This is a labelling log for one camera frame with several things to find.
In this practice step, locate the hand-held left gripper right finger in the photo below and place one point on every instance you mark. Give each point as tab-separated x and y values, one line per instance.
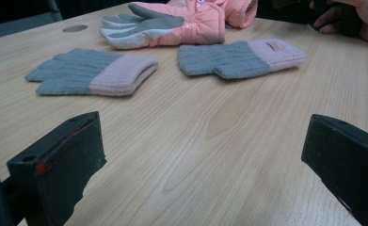
351	163

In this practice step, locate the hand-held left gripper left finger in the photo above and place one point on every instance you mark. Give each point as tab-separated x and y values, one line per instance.
59	157

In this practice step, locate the grey knit glove pink cuff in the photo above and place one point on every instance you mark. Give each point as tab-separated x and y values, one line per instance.
78	70

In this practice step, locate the grey knit glove label patch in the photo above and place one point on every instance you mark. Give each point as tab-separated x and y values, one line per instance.
228	59

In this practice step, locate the pink padded glove grey palm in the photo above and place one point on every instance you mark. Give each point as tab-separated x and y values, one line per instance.
175	31

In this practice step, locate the white metal table frame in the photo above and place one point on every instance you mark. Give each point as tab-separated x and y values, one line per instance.
54	11

